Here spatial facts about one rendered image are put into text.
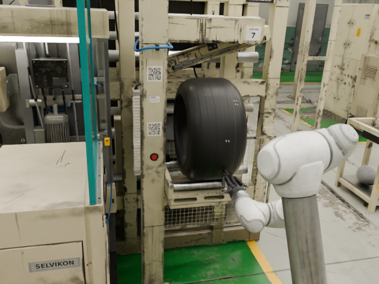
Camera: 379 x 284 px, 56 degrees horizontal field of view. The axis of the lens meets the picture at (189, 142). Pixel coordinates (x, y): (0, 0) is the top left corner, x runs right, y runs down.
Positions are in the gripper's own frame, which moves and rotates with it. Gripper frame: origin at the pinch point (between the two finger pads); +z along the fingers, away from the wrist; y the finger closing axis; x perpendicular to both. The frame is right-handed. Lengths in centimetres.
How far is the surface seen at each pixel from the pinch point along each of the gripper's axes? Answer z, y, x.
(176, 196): 8.7, 23.2, 18.4
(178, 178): 40, 16, 28
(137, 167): 21.2, 43.0, 5.9
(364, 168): 124, -203, 88
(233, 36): 54, -15, -58
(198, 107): 12.5, 14.2, -31.9
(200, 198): 8.3, 9.8, 20.9
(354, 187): 118, -193, 107
